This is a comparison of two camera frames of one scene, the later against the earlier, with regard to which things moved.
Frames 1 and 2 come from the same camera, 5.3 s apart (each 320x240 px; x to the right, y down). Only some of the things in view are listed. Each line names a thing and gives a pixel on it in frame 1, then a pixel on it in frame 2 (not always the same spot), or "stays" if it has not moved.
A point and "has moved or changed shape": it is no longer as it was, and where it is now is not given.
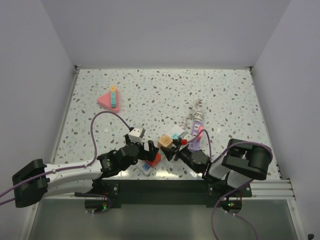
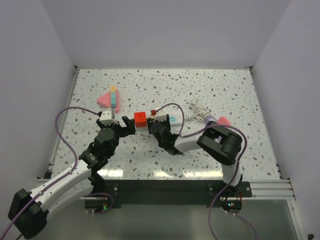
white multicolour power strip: x=175 y=132 → x=176 y=119
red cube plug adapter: x=156 y=160 → x=140 y=119
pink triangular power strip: x=104 y=101 stays
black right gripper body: x=185 y=154 → x=166 y=123
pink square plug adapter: x=199 y=137 has moved or changed shape
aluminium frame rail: x=271 y=189 stays
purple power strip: x=195 y=144 → x=209 y=118
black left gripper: x=149 y=154 → x=129 y=129
